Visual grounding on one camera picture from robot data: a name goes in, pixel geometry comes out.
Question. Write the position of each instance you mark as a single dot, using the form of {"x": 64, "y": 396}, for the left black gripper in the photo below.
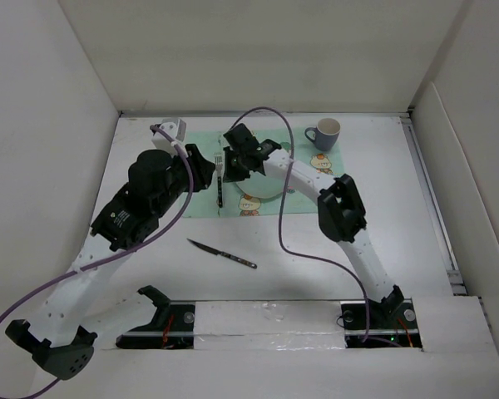
{"x": 201, "y": 169}

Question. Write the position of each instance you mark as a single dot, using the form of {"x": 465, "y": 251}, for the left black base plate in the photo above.
{"x": 171, "y": 328}

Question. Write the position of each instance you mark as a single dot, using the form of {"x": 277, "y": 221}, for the green floral plate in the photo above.
{"x": 261, "y": 186}

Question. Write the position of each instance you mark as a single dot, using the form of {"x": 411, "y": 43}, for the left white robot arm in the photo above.
{"x": 61, "y": 338}

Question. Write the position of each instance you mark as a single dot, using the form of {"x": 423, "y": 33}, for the green cartoon print cloth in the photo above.
{"x": 204, "y": 203}

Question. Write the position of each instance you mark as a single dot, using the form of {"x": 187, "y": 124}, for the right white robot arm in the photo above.
{"x": 341, "y": 212}

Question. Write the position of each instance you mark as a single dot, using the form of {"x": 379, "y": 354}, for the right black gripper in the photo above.
{"x": 229, "y": 174}

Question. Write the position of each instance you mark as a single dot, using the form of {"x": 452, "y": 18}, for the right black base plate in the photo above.
{"x": 398, "y": 330}

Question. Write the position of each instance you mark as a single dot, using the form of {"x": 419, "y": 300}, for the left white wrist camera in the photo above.
{"x": 168, "y": 130}

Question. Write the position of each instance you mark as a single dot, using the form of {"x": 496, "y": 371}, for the purple ceramic mug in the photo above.
{"x": 324, "y": 135}

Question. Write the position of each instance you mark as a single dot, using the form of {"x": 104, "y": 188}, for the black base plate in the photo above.
{"x": 398, "y": 330}
{"x": 171, "y": 328}

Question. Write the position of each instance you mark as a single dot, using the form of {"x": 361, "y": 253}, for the silver fork black handle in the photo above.
{"x": 219, "y": 178}

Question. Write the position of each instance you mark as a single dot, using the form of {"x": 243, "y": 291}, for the black handled table knife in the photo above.
{"x": 223, "y": 254}

